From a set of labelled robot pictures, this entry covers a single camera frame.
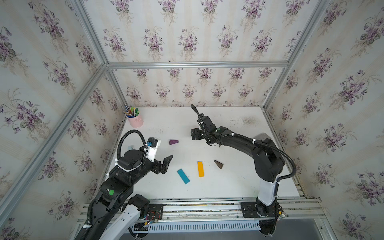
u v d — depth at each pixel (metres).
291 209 0.76
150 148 0.54
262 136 1.01
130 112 1.03
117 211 0.45
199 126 0.73
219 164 0.88
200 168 0.88
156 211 0.72
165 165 0.58
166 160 0.57
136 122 1.02
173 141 0.99
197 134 0.82
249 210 0.73
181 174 0.86
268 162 0.49
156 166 0.57
